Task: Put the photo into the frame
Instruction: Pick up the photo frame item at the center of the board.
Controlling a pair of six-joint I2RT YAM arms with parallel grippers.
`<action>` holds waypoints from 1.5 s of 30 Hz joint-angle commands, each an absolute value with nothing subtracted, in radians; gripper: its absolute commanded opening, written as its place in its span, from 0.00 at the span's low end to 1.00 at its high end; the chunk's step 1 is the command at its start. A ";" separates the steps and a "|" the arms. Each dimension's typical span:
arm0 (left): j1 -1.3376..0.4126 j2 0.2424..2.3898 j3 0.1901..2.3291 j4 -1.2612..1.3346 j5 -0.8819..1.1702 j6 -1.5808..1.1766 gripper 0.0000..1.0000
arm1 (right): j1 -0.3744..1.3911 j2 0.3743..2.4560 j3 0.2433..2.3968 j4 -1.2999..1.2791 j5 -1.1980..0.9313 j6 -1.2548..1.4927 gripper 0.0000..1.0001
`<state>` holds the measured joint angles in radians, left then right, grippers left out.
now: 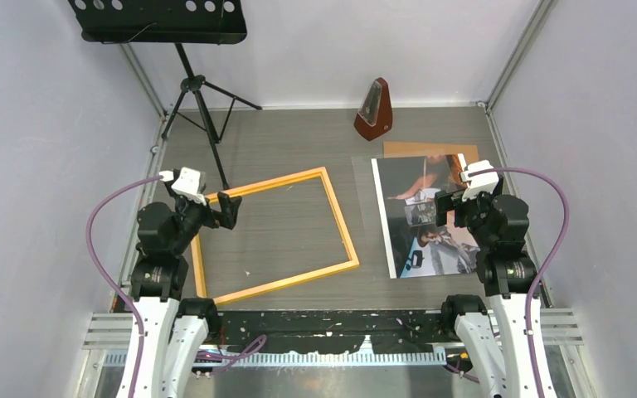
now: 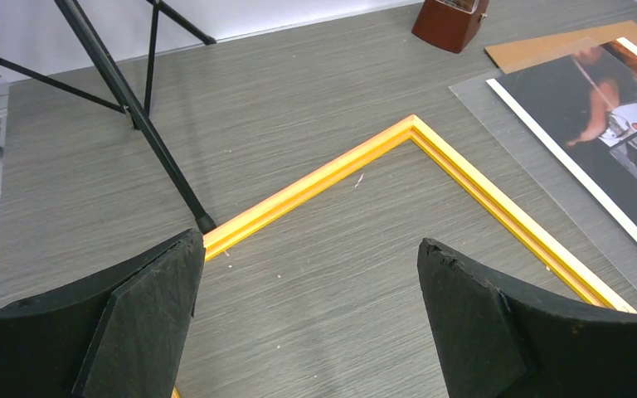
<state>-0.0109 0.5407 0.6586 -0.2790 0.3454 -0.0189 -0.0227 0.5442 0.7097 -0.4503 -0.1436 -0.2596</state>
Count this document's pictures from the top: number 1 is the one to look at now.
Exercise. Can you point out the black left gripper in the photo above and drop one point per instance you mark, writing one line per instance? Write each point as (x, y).
(226, 216)

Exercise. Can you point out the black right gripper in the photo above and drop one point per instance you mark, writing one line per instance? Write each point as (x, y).
(445, 201)

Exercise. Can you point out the yellow wooden picture frame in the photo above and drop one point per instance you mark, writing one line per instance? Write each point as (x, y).
(351, 263)

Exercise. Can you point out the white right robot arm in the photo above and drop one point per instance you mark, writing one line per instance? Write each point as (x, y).
(502, 332)

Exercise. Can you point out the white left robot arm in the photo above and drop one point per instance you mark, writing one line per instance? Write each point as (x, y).
(168, 329)

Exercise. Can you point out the printed photo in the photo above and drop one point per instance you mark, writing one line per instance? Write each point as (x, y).
(406, 190)

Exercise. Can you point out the brown backing board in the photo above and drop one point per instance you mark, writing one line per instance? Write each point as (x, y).
(394, 149)

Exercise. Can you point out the brown metronome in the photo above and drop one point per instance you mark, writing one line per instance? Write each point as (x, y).
(375, 117)

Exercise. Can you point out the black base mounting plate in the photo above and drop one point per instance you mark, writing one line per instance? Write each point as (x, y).
(333, 331)

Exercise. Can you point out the black music stand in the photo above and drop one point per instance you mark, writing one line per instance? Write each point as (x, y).
(180, 23)

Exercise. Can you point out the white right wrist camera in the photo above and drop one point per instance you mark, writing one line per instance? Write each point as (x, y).
(478, 177)

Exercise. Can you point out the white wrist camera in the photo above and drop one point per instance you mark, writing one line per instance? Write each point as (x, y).
(478, 177)
(185, 183)

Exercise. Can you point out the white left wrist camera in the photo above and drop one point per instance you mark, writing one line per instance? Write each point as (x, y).
(185, 183)

